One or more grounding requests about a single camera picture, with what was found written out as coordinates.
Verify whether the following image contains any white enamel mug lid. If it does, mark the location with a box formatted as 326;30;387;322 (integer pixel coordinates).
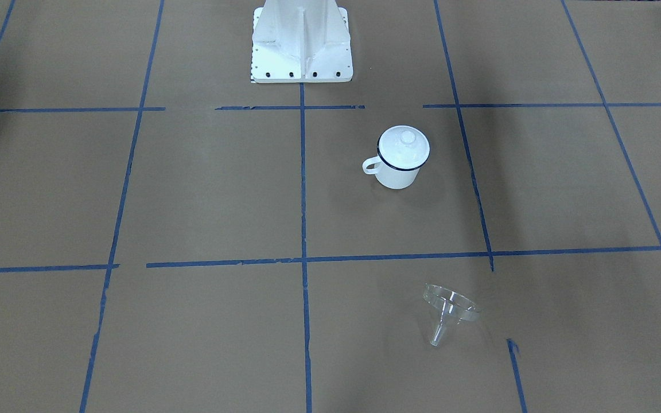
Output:
377;125;430;172

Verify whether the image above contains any white enamel mug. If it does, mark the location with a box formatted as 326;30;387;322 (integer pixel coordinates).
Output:
361;154;429;190

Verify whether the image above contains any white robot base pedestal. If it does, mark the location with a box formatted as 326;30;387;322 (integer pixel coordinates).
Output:
250;1;354;84

